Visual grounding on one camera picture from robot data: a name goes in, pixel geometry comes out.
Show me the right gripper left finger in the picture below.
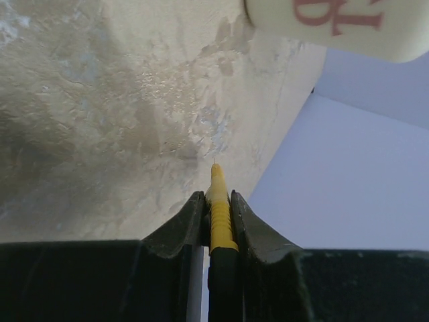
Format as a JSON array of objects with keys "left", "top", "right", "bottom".
[{"left": 1, "top": 192, "right": 205, "bottom": 321}]

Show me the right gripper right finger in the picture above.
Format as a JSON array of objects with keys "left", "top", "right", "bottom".
[{"left": 231, "top": 192, "right": 428, "bottom": 321}]

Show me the yellow utility knife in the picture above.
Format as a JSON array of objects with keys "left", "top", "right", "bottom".
[{"left": 205, "top": 162, "right": 243, "bottom": 321}]

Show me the cream lotion pump bottle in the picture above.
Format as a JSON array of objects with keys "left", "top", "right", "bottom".
[{"left": 245, "top": 0, "right": 428, "bottom": 63}]

